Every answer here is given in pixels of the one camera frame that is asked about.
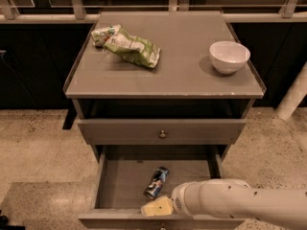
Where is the brass drawer knob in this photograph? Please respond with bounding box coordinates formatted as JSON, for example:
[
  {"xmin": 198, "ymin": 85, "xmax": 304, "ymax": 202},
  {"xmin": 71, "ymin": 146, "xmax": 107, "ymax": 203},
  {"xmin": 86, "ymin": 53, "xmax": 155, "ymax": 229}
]
[
  {"xmin": 159, "ymin": 223, "xmax": 166, "ymax": 230},
  {"xmin": 159, "ymin": 130, "xmax": 167, "ymax": 139}
]

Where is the metal window railing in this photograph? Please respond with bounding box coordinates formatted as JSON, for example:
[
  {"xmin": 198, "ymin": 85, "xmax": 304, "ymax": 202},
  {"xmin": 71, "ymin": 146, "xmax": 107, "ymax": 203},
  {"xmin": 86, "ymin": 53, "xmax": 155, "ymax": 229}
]
[{"xmin": 0, "ymin": 0, "xmax": 307, "ymax": 24}]

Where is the green chip bag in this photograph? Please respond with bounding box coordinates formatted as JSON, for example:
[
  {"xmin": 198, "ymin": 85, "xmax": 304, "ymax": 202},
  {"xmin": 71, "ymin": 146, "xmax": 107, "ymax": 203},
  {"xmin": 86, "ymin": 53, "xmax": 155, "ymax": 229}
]
[{"xmin": 91, "ymin": 24, "xmax": 161, "ymax": 69}]

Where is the brass top drawer knob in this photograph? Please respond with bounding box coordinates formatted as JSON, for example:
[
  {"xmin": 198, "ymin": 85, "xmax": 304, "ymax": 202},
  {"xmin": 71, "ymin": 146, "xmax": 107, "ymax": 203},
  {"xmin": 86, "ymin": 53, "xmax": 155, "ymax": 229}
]
[{"xmin": 159, "ymin": 130, "xmax": 167, "ymax": 139}]

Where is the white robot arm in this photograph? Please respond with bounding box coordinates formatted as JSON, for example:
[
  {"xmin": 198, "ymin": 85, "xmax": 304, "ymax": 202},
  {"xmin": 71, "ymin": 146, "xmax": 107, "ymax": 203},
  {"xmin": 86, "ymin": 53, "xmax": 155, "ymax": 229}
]
[{"xmin": 141, "ymin": 174, "xmax": 307, "ymax": 230}]

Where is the blue redbull can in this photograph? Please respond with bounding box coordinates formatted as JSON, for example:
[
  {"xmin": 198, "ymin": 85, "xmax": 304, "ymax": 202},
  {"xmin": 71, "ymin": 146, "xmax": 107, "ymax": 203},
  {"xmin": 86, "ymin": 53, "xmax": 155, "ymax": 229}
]
[{"xmin": 144, "ymin": 167, "xmax": 169, "ymax": 200}]

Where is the grey open middle drawer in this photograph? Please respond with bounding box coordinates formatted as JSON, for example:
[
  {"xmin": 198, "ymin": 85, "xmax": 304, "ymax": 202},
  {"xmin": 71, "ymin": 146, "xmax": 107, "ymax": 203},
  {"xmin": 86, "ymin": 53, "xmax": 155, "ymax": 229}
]
[{"xmin": 79, "ymin": 154, "xmax": 242, "ymax": 230}]

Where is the brass middle drawer knob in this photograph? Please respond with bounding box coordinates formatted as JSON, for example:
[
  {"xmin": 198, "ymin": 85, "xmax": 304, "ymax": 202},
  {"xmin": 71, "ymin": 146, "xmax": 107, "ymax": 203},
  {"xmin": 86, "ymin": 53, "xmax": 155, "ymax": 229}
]
[{"xmin": 159, "ymin": 223, "xmax": 166, "ymax": 230}]

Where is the white ceramic bowl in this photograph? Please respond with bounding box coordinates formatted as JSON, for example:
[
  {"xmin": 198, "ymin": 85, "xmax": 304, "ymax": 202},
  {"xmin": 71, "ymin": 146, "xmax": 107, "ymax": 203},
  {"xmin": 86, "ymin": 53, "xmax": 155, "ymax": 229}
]
[{"xmin": 209, "ymin": 41, "xmax": 250, "ymax": 74}]

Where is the grey drawer cabinet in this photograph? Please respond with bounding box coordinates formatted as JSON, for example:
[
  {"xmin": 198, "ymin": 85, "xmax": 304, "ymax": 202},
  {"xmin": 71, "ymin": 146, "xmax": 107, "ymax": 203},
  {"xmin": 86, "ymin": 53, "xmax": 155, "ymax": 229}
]
[{"xmin": 62, "ymin": 11, "xmax": 267, "ymax": 230}]

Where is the grey top drawer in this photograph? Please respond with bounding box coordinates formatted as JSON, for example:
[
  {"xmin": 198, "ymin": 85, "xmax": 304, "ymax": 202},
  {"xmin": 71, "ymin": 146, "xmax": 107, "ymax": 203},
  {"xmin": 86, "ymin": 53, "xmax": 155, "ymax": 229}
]
[{"xmin": 78, "ymin": 119, "xmax": 246, "ymax": 145}]

